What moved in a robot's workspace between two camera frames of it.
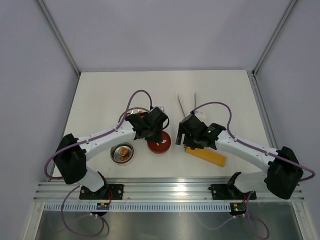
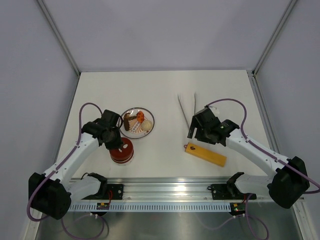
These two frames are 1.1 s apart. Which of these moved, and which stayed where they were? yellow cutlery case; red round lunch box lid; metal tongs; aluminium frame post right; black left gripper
Moved: black left gripper; red round lunch box lid
Stayed: yellow cutlery case; aluminium frame post right; metal tongs
